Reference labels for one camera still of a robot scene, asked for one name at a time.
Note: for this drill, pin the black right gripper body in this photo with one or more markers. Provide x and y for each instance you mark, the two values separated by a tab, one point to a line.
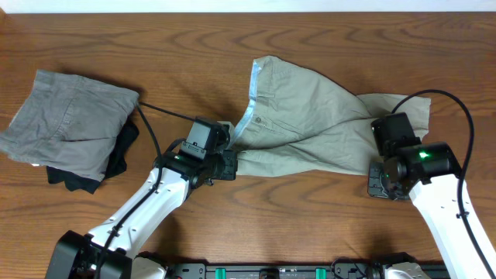
380	185

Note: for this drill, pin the folded black garment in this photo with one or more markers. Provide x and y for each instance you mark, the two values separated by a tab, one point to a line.
116	163

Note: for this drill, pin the khaki green shorts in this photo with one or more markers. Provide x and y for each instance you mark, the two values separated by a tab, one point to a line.
298	120

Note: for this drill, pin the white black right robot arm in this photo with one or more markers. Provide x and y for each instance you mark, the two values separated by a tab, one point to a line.
432	178

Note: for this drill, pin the folded grey shorts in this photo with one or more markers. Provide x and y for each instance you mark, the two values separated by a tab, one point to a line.
69	122

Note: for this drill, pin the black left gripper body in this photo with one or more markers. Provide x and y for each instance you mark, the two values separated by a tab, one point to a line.
229	165

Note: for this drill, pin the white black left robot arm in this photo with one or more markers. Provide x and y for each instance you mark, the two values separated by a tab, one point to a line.
112	249

